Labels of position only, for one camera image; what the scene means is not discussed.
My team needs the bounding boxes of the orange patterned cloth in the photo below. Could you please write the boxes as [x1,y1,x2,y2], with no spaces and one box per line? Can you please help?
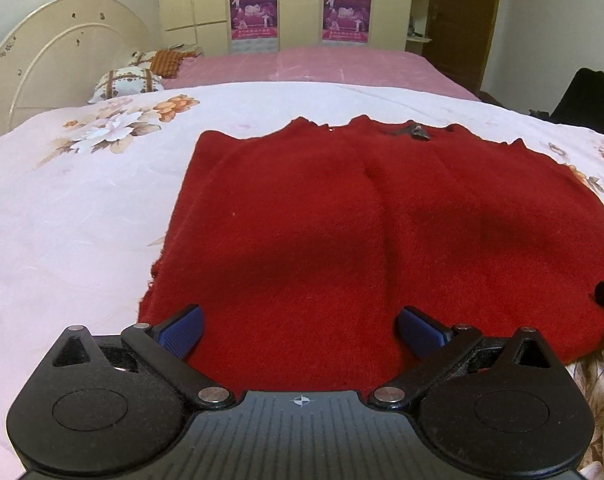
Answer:
[149,50,203,80]

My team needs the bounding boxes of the brown wooden door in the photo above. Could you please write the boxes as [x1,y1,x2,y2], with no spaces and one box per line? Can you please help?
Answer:
[424,0,505,93]

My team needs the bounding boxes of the black garment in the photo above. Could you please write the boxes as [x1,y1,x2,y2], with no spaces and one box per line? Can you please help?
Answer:
[549,67,604,126]

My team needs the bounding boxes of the large floral brown-trim pillow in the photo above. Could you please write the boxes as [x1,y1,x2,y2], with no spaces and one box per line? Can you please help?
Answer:
[88,66,165,105]

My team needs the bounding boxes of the pink checked bed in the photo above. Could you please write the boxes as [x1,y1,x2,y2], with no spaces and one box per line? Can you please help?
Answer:
[162,44,483,102]

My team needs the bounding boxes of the cream round headboard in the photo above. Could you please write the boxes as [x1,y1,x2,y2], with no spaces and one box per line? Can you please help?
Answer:
[0,0,153,146]

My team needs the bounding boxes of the purple wall poster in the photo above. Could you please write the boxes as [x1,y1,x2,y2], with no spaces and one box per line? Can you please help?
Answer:
[229,0,279,53]
[323,0,371,43]

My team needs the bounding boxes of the pink floral bedsheet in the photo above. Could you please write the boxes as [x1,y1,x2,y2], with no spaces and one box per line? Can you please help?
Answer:
[0,81,604,480]

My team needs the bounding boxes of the cream wardrobe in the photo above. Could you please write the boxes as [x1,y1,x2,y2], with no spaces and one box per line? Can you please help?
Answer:
[154,0,435,56]

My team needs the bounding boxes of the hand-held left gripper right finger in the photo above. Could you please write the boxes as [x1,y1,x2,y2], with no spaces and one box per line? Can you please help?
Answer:
[368,305,558,413]

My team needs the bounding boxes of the red sequined sweater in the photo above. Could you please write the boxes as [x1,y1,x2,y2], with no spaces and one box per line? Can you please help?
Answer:
[138,116,604,396]

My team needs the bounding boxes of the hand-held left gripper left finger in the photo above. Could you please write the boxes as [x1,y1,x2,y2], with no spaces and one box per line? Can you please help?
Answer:
[50,304,237,412]

